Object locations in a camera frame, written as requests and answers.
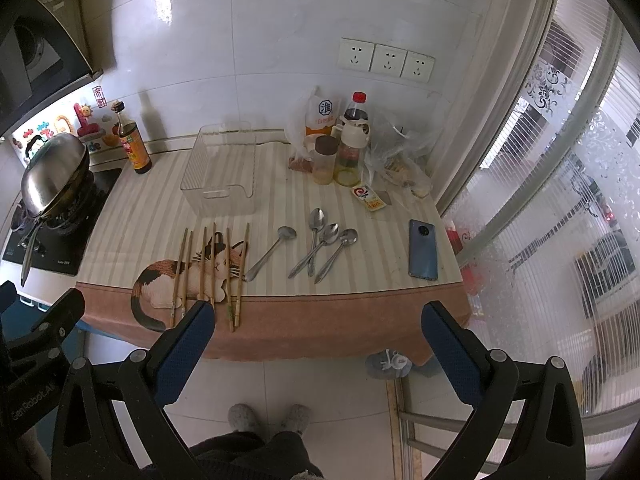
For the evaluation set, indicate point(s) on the left white wall socket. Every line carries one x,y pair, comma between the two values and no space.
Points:
355,55

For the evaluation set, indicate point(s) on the wooden chopstick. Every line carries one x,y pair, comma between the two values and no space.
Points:
185,284
201,280
175,291
238,300
212,260

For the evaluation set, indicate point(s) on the black gas stove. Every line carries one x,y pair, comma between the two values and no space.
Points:
61,243

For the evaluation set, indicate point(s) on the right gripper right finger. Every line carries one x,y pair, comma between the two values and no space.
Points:
547,442

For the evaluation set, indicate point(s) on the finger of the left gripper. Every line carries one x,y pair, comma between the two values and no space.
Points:
60,319
8,296

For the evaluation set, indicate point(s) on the cat print table mat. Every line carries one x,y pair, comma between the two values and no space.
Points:
367,303

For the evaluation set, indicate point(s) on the right grey slipper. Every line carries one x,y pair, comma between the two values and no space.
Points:
296,419

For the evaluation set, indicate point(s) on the steel wok with lid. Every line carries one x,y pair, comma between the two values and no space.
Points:
56,180

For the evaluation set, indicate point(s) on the black range hood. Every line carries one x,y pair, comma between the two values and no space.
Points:
44,56

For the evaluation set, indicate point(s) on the white seasoning bag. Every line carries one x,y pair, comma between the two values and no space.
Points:
312,114

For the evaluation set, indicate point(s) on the right white wall socket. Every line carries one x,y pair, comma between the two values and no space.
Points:
418,67

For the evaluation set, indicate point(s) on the middle white wall socket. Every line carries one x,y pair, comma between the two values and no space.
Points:
387,60

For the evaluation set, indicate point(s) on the white wall socket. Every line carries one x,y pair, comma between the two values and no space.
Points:
355,55
387,60
418,67

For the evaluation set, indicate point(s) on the person's dark trousers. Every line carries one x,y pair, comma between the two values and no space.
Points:
246,455

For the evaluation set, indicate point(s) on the small colourful packet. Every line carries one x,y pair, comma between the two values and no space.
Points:
368,197

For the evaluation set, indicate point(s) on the red cap dark bottle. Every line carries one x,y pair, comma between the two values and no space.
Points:
356,111

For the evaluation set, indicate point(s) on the clear plastic organizer bin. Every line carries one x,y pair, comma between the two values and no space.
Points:
219,178

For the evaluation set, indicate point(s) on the white cap oil bottle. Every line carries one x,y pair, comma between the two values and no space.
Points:
353,138

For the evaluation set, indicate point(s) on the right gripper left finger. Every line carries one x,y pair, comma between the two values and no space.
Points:
88,439

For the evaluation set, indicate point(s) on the blue smartphone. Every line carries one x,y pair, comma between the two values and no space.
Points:
423,261

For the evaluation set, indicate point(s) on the colourful wall stickers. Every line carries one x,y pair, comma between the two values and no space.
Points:
59,117

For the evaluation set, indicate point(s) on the brown lid spice jar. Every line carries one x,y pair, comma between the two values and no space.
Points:
323,159

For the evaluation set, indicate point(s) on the clear plastic bag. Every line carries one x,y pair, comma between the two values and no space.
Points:
397,153

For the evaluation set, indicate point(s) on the dark soy sauce bottle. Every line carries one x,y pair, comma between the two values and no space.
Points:
131,140

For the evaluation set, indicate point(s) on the round bowl steel ladle spoon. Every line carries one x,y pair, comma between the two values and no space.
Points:
284,234

